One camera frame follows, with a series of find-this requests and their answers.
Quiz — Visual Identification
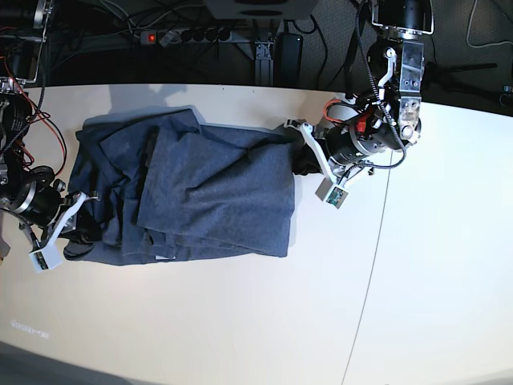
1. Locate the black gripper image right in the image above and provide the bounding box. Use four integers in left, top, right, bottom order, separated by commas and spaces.
292, 124, 401, 176

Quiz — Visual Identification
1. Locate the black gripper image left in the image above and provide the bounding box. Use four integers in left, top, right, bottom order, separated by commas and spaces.
1, 168, 102, 259

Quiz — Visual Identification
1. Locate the blue T-shirt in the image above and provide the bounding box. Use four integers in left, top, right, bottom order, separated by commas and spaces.
67, 109, 295, 265

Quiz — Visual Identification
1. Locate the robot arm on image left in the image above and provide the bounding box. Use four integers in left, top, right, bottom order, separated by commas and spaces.
1, 1, 101, 268

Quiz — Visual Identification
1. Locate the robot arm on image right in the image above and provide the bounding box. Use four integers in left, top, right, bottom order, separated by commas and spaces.
293, 1, 434, 181

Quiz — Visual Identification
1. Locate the grey object at table edge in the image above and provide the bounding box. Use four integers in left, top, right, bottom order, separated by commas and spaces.
0, 238, 10, 262

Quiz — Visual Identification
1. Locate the black power adapter brick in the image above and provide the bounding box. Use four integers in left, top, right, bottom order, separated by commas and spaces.
274, 32, 303, 88

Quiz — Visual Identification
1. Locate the white power strip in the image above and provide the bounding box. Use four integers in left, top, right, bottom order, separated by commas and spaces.
139, 26, 233, 47

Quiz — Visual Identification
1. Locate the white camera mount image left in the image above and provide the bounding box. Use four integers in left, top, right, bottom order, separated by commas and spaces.
21, 192, 98, 273

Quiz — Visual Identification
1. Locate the aluminium frame post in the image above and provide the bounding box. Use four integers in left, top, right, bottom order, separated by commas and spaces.
252, 19, 276, 87

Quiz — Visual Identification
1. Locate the grey base camera housing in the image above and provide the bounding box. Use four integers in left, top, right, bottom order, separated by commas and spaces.
204, 0, 319, 20

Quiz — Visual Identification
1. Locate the white cable on floor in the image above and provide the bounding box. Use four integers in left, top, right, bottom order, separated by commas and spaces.
467, 0, 513, 49

